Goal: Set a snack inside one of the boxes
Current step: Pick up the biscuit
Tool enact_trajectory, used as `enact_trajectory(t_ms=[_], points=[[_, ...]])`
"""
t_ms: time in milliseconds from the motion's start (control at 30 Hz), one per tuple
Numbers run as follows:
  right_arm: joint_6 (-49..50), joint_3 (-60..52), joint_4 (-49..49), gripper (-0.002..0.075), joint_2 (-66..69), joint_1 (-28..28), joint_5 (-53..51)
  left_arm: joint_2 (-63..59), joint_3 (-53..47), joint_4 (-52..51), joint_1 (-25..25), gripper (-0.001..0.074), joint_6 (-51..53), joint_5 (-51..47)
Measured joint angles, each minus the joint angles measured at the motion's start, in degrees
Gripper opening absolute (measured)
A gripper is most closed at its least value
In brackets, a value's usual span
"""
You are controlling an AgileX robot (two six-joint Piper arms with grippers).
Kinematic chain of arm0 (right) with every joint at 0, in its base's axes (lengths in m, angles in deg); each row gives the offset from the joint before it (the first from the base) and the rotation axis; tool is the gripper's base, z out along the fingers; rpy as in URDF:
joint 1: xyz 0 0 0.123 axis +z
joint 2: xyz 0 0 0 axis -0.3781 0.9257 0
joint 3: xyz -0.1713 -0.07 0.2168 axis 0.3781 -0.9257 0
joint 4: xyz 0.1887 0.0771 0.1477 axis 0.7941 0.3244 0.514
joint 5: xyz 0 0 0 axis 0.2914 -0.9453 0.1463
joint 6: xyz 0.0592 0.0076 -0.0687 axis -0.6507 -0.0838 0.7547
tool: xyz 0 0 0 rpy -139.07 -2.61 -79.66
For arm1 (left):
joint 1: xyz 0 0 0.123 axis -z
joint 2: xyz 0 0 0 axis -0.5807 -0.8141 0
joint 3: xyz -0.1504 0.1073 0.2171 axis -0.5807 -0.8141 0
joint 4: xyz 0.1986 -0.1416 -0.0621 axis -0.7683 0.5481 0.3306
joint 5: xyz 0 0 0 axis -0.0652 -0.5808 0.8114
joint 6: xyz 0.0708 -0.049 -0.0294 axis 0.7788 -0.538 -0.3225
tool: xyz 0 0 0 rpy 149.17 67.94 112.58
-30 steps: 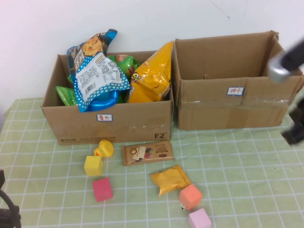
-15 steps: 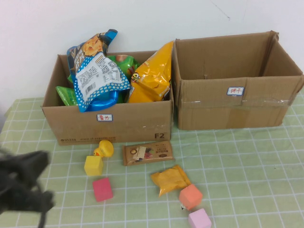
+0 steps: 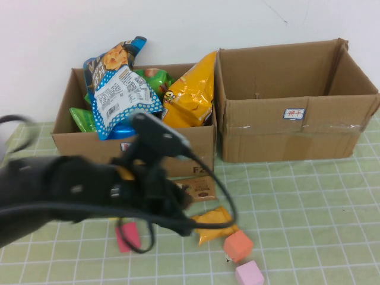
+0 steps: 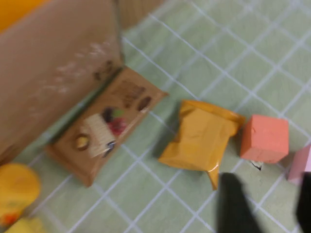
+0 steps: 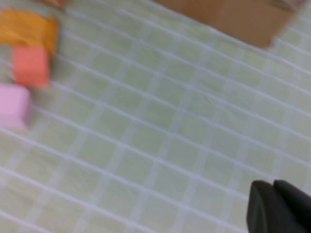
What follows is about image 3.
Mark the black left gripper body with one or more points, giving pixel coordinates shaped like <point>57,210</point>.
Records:
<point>145,193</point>

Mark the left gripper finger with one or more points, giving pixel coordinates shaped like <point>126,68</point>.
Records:
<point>175,227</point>
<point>182,197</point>

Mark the brown biscuit packet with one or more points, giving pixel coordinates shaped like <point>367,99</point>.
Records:
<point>202,187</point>

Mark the small orange snack packet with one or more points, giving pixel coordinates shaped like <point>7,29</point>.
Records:
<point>215,216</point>

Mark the blue chip bag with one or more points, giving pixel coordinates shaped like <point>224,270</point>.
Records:
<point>118,98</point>

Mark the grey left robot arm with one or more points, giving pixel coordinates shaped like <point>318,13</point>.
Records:
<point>44,184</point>

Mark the red cube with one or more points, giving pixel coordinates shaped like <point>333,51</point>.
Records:
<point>132,234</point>

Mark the white label red writing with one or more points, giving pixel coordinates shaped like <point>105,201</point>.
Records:
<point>124,147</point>
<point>294,114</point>

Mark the small black white scrap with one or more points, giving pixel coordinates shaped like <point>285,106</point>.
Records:
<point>228,259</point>

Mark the orange cube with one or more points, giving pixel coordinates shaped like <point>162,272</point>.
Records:
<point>239,246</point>

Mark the cardboard box with F2 print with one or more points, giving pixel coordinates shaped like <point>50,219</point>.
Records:
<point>89,145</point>

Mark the pink cube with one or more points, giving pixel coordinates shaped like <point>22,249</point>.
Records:
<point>249,274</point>

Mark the small green chip bag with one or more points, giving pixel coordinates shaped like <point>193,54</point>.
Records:
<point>84,120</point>

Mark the yellow chip bag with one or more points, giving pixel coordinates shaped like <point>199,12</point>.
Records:
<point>190,98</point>

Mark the taped cardboard box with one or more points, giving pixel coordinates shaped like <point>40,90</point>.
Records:
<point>267,139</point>

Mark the green checked tablecloth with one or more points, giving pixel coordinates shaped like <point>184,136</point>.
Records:
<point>297,222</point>

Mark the large green chip bag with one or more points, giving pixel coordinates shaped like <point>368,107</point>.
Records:
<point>154,75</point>

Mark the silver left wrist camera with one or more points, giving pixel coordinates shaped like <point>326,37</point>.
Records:
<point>160,133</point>

